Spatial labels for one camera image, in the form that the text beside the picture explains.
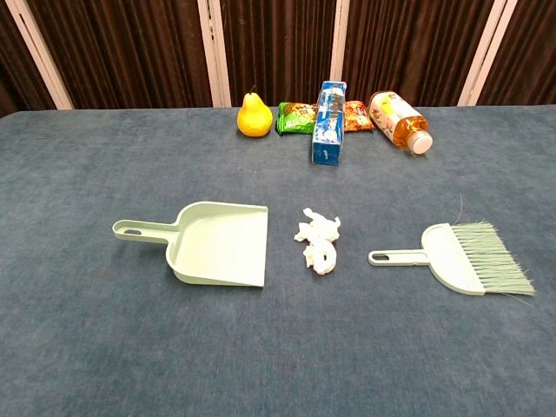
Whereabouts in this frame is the amber drink bottle white cap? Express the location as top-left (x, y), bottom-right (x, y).
top-left (367, 89), bottom-right (434, 156)

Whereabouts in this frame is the light green plastic dustpan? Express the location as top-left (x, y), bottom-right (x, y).
top-left (112, 201), bottom-right (270, 289)

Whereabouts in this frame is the dark brown curtain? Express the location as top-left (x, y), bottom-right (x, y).
top-left (0, 0), bottom-right (556, 118)

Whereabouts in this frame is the blue table cloth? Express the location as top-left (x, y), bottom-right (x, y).
top-left (0, 105), bottom-right (556, 417)

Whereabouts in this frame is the white paper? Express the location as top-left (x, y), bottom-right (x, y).
top-left (293, 207), bottom-right (342, 276)

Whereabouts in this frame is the blue rectangular box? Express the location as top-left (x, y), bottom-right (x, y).
top-left (309, 80), bottom-right (348, 168)

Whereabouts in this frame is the light green hand brush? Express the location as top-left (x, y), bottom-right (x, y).
top-left (367, 194), bottom-right (537, 297)

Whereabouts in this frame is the yellow pear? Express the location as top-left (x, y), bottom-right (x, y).
top-left (236, 84), bottom-right (275, 139)

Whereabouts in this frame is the green snack packet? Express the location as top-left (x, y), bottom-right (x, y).
top-left (275, 102), bottom-right (319, 136)

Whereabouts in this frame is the white frame post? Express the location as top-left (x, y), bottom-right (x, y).
top-left (196, 0), bottom-right (232, 109)
top-left (457, 0), bottom-right (508, 107)
top-left (329, 0), bottom-right (362, 83)
top-left (4, 0), bottom-right (74, 110)

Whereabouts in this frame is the orange snack packet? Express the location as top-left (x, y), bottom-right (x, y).
top-left (343, 100), bottom-right (376, 133)

